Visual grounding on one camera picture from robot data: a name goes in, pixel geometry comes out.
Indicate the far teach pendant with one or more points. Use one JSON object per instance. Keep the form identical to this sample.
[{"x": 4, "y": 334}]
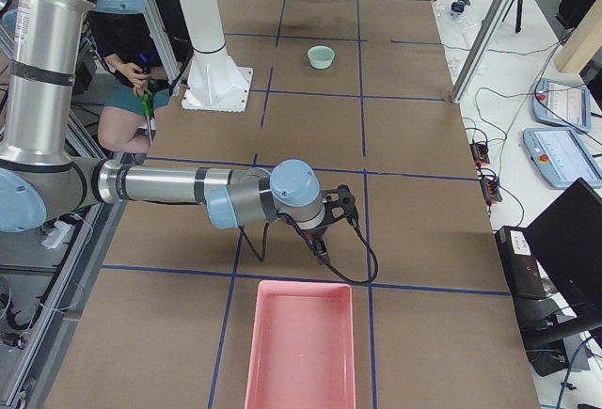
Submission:
[{"x": 559, "y": 104}]

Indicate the aluminium frame post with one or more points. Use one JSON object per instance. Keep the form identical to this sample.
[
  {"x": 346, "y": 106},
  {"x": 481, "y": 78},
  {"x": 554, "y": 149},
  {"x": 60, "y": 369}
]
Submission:
[{"x": 490, "y": 22}]

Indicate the green handled grabber tool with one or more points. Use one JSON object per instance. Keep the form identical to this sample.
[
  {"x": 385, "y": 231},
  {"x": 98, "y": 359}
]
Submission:
[{"x": 148, "y": 113}]

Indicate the mint green bowl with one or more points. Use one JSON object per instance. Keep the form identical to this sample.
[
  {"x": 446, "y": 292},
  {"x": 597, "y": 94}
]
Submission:
[{"x": 320, "y": 57}]

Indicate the pink plastic bin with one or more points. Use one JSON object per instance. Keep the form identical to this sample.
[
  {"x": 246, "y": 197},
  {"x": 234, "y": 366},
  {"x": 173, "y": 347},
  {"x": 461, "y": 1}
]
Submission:
[{"x": 302, "y": 351}]

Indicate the far orange black connector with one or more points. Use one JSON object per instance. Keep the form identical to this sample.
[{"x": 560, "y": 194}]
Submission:
[{"x": 479, "y": 153}]

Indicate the white power strip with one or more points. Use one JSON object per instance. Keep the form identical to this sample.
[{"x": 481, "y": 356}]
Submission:
[{"x": 55, "y": 235}]

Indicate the black small tripod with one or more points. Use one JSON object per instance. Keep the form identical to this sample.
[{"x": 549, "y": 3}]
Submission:
[{"x": 518, "y": 4}]

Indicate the black monitor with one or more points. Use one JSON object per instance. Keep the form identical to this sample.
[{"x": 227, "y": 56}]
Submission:
[{"x": 565, "y": 238}]

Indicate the near orange black connector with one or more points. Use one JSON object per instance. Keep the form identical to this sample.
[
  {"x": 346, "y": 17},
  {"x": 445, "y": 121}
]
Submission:
[{"x": 490, "y": 189}]

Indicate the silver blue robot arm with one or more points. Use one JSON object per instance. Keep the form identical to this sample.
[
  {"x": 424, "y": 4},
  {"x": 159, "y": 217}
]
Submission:
[{"x": 40, "y": 181}]

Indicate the seated person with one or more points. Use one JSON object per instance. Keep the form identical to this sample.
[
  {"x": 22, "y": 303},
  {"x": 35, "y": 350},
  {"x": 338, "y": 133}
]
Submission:
[{"x": 124, "y": 42}]

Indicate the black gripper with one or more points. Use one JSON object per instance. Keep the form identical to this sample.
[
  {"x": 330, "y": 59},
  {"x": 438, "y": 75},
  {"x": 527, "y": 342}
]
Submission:
[{"x": 316, "y": 235}]

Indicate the black computer box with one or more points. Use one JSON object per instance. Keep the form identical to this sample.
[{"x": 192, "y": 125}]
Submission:
[{"x": 519, "y": 264}]

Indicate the orange black connector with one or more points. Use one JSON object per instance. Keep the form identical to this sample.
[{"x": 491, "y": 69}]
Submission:
[
  {"x": 479, "y": 153},
  {"x": 490, "y": 189}
]

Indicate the white camera stand column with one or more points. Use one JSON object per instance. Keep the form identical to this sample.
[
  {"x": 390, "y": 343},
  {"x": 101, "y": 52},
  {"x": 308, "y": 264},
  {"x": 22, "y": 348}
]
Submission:
[{"x": 214, "y": 82}]

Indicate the dark blue handheld tool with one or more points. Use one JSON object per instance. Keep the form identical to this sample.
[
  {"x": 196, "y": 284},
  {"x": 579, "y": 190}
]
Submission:
[{"x": 459, "y": 6}]

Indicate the near teach pendant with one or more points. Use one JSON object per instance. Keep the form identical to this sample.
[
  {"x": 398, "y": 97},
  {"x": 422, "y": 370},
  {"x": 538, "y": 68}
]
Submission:
[{"x": 561, "y": 157}]

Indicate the teach pendant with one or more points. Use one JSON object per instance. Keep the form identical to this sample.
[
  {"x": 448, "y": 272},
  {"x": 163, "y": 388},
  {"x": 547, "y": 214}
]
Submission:
[
  {"x": 561, "y": 157},
  {"x": 559, "y": 104}
]

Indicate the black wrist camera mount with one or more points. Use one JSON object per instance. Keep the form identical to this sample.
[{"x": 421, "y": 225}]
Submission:
[{"x": 339, "y": 203}]

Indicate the wooden board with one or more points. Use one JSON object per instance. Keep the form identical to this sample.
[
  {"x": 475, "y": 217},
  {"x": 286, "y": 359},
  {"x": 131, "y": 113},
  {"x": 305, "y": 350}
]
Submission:
[{"x": 583, "y": 43}]

